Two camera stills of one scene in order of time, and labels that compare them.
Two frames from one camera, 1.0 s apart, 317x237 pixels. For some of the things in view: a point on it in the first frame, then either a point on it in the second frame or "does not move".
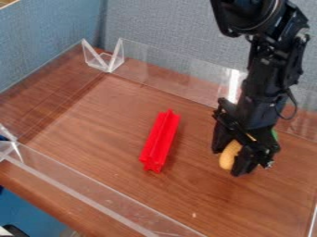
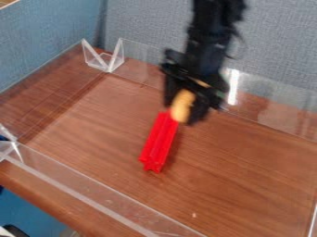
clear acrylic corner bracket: (104, 61) does not move
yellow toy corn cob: (227, 155) to (182, 100)
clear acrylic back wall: (206, 81) does not move
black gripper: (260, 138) to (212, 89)
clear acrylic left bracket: (8, 144) does not move
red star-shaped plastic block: (159, 140) does not move
